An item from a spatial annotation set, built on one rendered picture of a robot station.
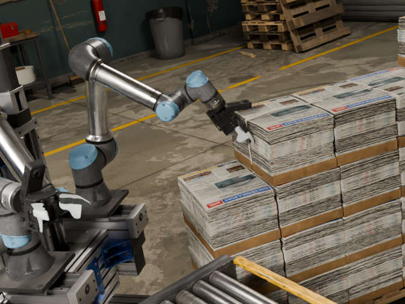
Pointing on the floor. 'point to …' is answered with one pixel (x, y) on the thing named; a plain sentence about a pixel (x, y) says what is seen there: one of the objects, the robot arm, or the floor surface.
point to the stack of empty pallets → (270, 25)
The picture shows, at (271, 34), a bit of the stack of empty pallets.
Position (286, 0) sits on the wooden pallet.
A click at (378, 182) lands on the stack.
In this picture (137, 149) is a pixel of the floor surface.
